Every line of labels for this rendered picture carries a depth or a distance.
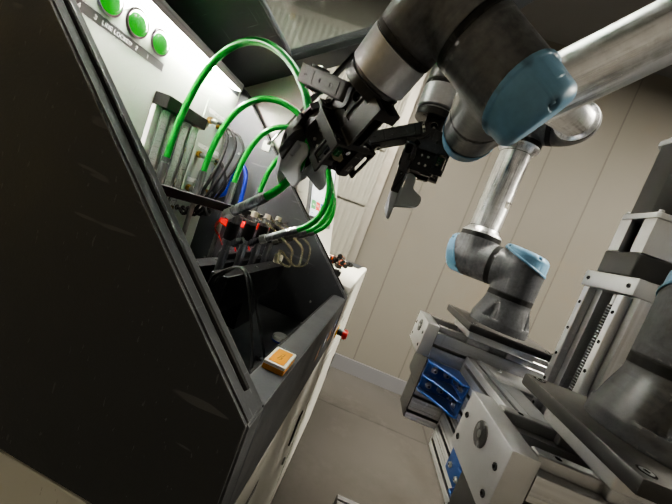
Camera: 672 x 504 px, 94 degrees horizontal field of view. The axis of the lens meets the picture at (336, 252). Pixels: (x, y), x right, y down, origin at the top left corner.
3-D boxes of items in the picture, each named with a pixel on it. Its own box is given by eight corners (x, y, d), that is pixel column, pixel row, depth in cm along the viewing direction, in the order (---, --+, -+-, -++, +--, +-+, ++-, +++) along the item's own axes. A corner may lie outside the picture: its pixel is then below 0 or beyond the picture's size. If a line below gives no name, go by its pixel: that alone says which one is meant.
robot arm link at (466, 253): (483, 283, 87) (565, 91, 82) (435, 264, 97) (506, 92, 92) (494, 287, 96) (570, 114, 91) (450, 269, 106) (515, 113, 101)
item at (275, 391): (218, 531, 35) (265, 405, 33) (184, 512, 36) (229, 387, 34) (327, 346, 96) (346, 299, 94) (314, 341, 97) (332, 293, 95)
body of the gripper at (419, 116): (439, 180, 56) (466, 114, 54) (394, 165, 57) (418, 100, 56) (434, 187, 63) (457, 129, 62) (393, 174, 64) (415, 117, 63)
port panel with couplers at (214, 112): (185, 206, 88) (220, 98, 85) (175, 202, 88) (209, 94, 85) (211, 210, 101) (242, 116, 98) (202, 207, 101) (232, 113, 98)
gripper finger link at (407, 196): (411, 226, 57) (430, 178, 57) (380, 215, 58) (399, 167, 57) (410, 226, 60) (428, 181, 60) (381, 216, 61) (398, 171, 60)
